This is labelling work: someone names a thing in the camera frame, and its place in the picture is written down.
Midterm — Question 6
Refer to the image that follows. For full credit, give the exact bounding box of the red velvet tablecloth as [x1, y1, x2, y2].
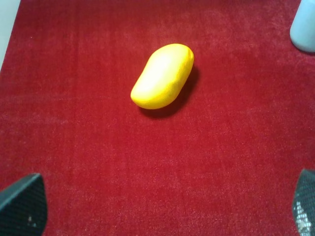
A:
[0, 0, 315, 236]

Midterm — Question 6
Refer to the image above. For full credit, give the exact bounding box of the yellow toy mango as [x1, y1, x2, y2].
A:
[130, 43, 194, 110]

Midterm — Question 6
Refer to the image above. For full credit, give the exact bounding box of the light blue plastic cup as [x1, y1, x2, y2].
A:
[290, 0, 315, 53]

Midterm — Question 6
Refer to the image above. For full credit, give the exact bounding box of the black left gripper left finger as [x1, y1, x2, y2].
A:
[0, 173, 48, 236]

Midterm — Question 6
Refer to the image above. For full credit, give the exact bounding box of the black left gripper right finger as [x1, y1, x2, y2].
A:
[292, 169, 315, 236]

